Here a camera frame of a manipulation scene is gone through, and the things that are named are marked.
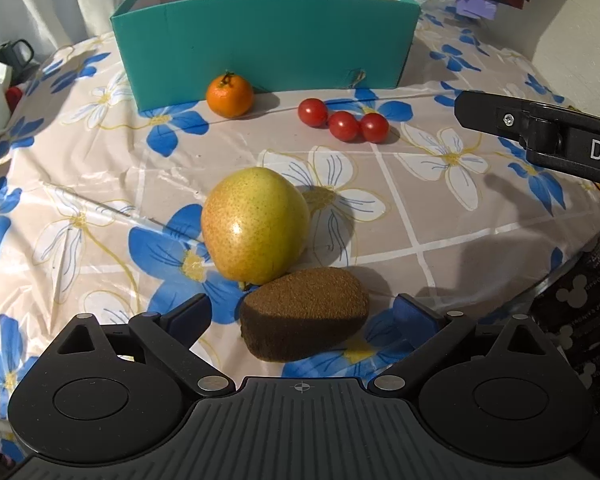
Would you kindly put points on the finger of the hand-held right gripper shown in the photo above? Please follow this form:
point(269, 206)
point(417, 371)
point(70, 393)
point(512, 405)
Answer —
point(485, 112)

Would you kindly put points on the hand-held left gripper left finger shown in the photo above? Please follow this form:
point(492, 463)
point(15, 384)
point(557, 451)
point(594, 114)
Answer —
point(190, 316)

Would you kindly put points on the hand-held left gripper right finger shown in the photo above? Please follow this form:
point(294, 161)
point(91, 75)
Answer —
point(415, 317)

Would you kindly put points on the brown kiwi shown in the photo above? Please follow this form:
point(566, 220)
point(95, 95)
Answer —
point(305, 312)

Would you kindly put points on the red cherry tomato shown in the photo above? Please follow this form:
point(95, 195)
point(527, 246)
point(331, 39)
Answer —
point(343, 126)
point(313, 112)
point(375, 128)

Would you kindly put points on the yellow pear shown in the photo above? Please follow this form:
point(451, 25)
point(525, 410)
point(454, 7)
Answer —
point(255, 225)

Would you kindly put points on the teal cardboard box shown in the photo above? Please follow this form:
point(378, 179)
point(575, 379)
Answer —
point(280, 45)

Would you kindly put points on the orange mandarin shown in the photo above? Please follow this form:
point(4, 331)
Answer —
point(230, 96)

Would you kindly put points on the floral tablecloth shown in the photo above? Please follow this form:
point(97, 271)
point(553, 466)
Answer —
point(430, 230)

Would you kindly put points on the purple box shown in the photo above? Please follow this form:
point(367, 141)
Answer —
point(476, 6)

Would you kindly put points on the black printed bag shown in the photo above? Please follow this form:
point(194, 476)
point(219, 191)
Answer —
point(575, 310)

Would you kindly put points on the small red object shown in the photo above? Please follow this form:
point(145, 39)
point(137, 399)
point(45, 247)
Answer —
point(13, 99)

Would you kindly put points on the dark green mug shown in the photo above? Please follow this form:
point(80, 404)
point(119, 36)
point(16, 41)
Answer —
point(15, 57)

